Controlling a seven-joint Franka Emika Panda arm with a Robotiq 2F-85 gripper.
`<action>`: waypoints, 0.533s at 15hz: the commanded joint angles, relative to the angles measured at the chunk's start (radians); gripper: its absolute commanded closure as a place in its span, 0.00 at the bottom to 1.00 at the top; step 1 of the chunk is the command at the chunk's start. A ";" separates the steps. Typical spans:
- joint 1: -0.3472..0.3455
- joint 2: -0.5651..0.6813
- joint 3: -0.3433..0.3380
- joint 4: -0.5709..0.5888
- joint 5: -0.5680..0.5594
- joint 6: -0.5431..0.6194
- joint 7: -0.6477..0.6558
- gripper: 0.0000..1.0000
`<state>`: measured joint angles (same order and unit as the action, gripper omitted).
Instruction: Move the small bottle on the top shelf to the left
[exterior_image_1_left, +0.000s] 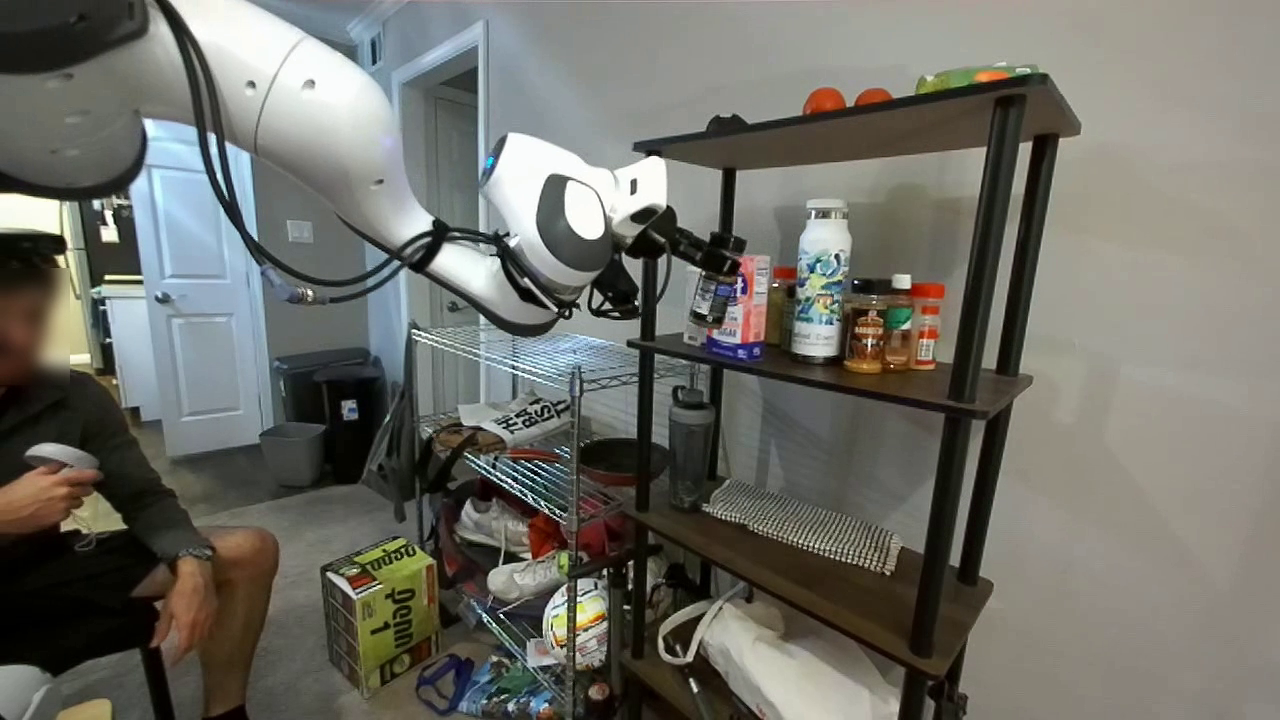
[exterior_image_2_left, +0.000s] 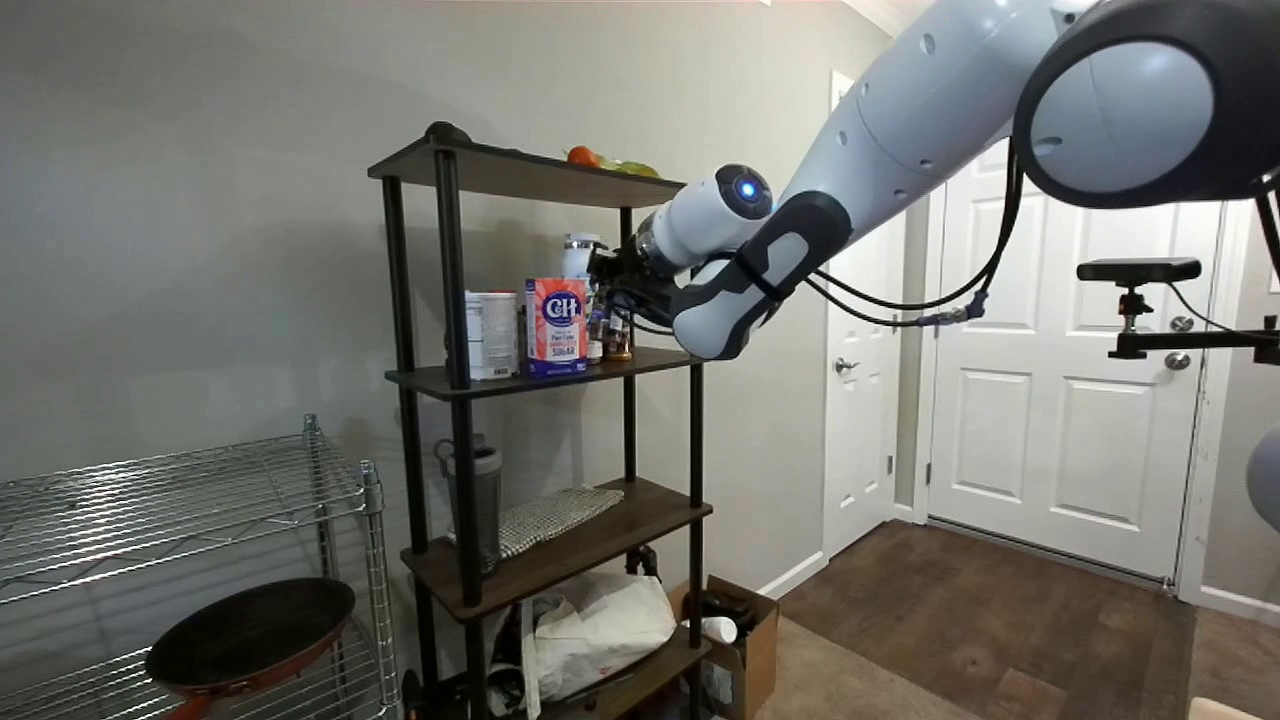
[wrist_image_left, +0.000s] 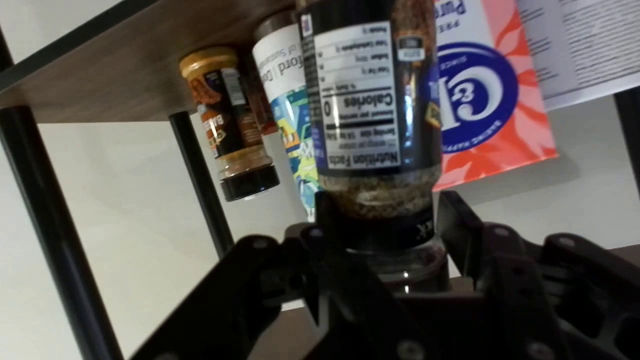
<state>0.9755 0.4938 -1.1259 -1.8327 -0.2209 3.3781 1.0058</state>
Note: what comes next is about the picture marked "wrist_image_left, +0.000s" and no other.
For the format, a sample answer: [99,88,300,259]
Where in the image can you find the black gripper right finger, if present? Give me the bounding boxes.
[434,187,640,360]

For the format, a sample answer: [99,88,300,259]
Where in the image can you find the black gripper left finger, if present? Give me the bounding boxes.
[128,189,347,360]

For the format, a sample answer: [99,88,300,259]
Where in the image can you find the small dark-capped spice bottle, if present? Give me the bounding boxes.
[295,0,449,295]

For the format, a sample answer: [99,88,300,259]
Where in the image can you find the white spray bottle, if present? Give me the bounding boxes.
[249,7,323,223]

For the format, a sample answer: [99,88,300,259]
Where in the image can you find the brown spice jar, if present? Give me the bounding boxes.
[176,43,282,203]

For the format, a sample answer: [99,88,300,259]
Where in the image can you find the pink white sugar bag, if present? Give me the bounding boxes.
[425,0,561,193]

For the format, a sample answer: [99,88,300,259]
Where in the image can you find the black frame wooden shelf unit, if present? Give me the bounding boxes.
[0,0,640,360]

